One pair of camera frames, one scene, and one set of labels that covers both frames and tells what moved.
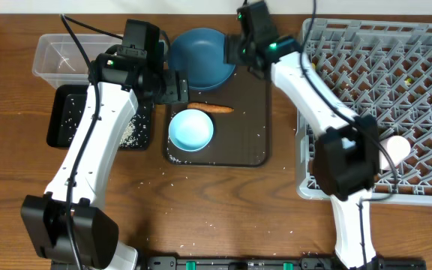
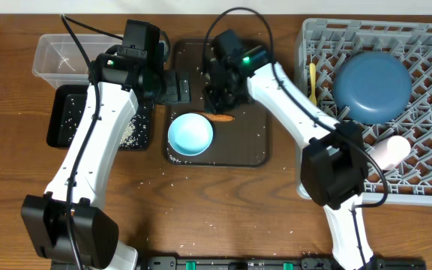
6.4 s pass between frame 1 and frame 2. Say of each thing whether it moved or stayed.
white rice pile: stayed
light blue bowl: stayed
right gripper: moved
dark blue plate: moved
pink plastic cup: stayed
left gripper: stayed
